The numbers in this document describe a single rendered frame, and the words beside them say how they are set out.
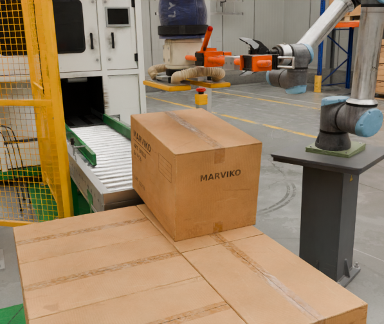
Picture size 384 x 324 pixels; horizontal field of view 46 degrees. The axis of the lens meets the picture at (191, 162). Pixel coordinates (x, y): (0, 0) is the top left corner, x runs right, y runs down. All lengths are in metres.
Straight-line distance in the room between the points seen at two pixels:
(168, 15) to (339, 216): 1.38
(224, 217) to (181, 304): 0.58
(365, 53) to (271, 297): 1.28
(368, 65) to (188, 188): 1.06
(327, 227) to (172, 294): 1.27
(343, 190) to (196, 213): 0.93
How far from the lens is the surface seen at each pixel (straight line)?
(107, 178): 2.87
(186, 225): 1.92
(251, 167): 1.95
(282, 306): 1.53
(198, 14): 1.99
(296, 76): 2.07
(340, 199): 2.53
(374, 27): 2.32
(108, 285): 1.66
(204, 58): 1.80
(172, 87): 1.88
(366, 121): 2.33
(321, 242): 2.67
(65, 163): 3.08
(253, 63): 1.49
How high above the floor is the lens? 1.38
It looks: 16 degrees down
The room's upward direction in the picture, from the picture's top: 2 degrees counter-clockwise
